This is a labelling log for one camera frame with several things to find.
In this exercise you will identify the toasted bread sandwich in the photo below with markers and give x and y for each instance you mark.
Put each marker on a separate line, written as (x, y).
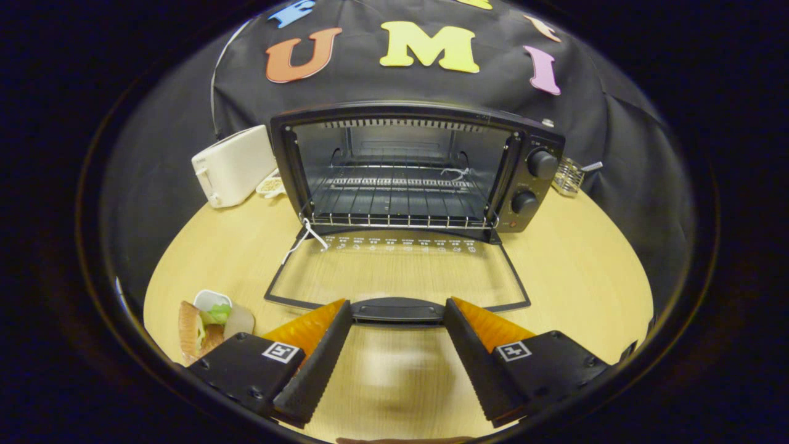
(188, 333)

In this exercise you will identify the small dish of seeds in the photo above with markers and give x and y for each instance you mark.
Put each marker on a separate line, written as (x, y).
(271, 185)

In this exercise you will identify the white plastic container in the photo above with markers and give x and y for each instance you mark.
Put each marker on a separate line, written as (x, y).
(241, 320)

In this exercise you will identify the black toaster oven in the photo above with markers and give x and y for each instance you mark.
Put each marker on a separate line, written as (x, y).
(531, 216)

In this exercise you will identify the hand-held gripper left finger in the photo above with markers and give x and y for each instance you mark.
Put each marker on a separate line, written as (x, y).
(317, 364)

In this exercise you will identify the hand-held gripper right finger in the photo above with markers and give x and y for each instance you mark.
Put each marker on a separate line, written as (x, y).
(478, 364)

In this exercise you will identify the white pop-up toaster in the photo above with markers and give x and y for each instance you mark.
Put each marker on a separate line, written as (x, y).
(234, 166)

